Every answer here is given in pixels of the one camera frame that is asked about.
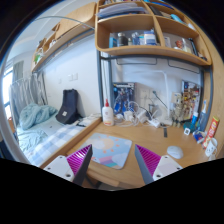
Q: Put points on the light blue blanket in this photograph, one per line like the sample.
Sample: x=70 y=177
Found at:
x=34 y=114

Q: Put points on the blue boxed figure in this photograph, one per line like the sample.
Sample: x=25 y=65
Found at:
x=124 y=94

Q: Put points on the white power strip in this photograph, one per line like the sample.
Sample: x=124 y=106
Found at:
x=154 y=123

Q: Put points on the red snack canister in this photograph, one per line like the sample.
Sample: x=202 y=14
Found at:
x=211 y=132

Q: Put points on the dark navy backpack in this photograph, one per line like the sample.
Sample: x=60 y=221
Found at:
x=68 y=112

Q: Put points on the blue checkered bed sheet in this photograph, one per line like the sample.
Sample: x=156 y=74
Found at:
x=40 y=141

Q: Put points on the white bottle red cap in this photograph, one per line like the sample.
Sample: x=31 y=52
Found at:
x=107 y=113

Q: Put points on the blue spray bottle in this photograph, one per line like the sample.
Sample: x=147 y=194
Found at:
x=202 y=116

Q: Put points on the white mug with face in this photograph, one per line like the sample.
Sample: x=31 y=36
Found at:
x=212 y=146

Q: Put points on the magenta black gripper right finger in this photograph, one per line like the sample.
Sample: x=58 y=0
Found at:
x=154 y=167

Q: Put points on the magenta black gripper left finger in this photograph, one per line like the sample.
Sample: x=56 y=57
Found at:
x=73 y=167

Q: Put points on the white computer mouse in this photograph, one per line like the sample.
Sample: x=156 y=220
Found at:
x=175 y=152

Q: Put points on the pastel patterned mouse pad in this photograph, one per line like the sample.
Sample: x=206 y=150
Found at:
x=108 y=150

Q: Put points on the wooden wall shelf unit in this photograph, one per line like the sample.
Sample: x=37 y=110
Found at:
x=148 y=28

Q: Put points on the wooden upper bunk shelf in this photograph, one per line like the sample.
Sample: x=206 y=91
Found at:
x=75 y=25

